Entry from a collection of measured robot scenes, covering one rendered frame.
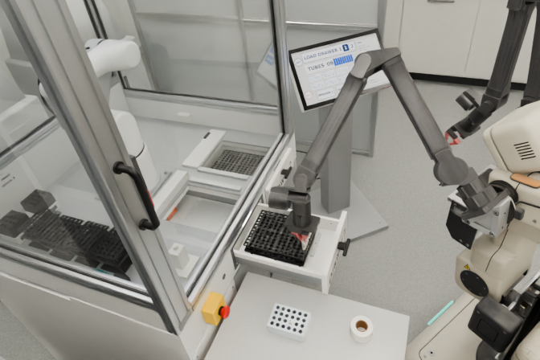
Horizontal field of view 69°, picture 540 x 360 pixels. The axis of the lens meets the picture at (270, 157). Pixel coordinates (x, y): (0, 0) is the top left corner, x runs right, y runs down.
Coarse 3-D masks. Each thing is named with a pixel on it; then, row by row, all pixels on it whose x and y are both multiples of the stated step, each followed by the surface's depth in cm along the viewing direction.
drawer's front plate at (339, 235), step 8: (344, 216) 141; (344, 224) 141; (336, 232) 136; (344, 232) 145; (336, 240) 133; (336, 248) 132; (328, 256) 128; (336, 256) 135; (328, 264) 126; (336, 264) 138; (328, 272) 124; (328, 280) 127; (328, 288) 129
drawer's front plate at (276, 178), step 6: (288, 150) 175; (288, 156) 174; (282, 162) 169; (288, 162) 176; (276, 168) 166; (282, 168) 168; (276, 174) 163; (270, 180) 161; (276, 180) 164; (270, 186) 158
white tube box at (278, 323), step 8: (272, 312) 129; (280, 312) 129; (288, 312) 131; (296, 312) 129; (304, 312) 128; (272, 320) 127; (280, 320) 128; (296, 320) 126; (304, 320) 127; (272, 328) 125; (280, 328) 125; (288, 328) 126; (296, 328) 124; (304, 328) 124; (288, 336) 125; (296, 336) 123; (304, 336) 122
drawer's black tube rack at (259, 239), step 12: (264, 216) 149; (276, 216) 148; (252, 228) 145; (264, 228) 144; (276, 228) 144; (252, 240) 141; (264, 240) 140; (276, 240) 139; (288, 240) 139; (312, 240) 142; (252, 252) 141; (264, 252) 140; (276, 252) 135; (288, 252) 135; (300, 264) 134
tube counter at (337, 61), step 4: (356, 52) 201; (340, 56) 199; (344, 56) 200; (348, 56) 200; (352, 56) 201; (328, 60) 198; (332, 60) 198; (336, 60) 199; (340, 60) 199; (344, 60) 200; (348, 60) 200; (352, 60) 200; (328, 64) 198; (332, 64) 198; (336, 64) 198; (340, 64) 199
